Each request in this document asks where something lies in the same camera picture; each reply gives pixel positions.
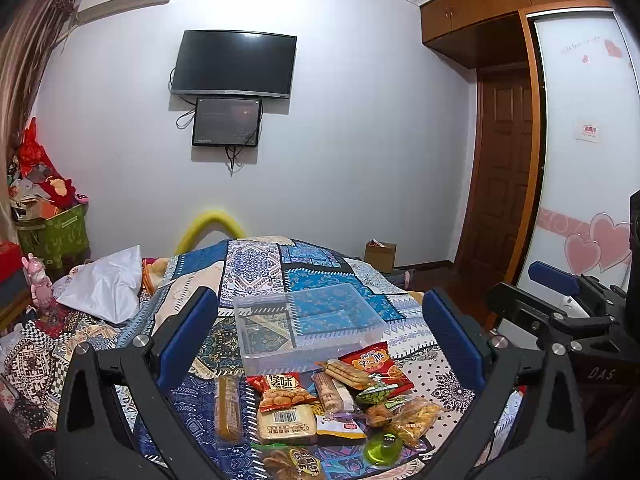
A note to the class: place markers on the red gift box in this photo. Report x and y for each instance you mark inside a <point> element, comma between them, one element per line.
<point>10,260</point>

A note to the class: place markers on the small black wall monitor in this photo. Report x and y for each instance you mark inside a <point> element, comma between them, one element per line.
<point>227,122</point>

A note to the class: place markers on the white wardrobe sliding door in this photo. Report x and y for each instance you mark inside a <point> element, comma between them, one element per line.
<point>590,95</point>

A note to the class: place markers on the black wall television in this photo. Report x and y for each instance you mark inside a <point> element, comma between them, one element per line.
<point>216,62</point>

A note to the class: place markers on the pink toy figure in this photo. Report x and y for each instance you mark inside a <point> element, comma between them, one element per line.
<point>40,285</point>

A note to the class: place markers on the wooden overhead cabinet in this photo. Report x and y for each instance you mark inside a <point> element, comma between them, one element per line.
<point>480,33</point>

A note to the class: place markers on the green small snack packet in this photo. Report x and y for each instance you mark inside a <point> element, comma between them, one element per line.
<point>376,394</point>

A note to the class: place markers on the brown wooden door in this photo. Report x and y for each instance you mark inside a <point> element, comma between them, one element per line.
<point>499,177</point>

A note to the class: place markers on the yellow white snack packet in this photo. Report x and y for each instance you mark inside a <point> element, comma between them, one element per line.
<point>345,428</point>

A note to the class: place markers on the blue patchwork bed cover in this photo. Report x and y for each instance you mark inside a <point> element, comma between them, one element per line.
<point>34,360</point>

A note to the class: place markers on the small cardboard box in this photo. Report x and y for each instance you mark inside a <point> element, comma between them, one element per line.
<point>380,255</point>

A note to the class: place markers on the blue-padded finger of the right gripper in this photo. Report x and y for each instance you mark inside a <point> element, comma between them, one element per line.
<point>553,278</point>

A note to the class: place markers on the clear plastic storage box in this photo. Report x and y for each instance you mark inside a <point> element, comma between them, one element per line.
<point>294,331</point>

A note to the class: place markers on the striped brown curtain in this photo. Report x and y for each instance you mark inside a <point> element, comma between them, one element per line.
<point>26,46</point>

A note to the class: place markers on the green jelly cup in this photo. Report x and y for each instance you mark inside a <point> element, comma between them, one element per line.
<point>383,449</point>

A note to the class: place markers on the clear fried snack bag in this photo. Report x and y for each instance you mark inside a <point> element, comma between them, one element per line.
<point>412,421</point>

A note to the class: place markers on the red peanut snack bag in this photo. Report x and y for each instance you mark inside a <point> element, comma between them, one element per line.
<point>280,391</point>

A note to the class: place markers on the square bread cake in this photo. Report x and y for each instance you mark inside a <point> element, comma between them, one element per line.
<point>296,425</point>

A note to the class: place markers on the green storage basket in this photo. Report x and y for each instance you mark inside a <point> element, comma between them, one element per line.
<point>59,241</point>

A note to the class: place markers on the clear biscuit stick pack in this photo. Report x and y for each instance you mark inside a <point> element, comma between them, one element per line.
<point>333,395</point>

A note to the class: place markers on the cat ear crisps bag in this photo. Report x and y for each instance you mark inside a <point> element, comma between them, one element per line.
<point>290,459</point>

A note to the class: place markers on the yellow curved headboard tube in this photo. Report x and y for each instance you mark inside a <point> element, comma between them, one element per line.
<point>204,223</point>

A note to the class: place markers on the white plastic bag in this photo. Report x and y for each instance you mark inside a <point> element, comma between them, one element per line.
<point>107,288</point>

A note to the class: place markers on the red chip snack bag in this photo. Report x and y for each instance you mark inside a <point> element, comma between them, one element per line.
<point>377,362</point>

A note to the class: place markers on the long brown wafer bar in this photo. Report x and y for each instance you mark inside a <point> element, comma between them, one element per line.
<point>228,417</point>

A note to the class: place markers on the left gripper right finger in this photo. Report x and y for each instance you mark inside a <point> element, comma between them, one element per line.
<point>525,421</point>

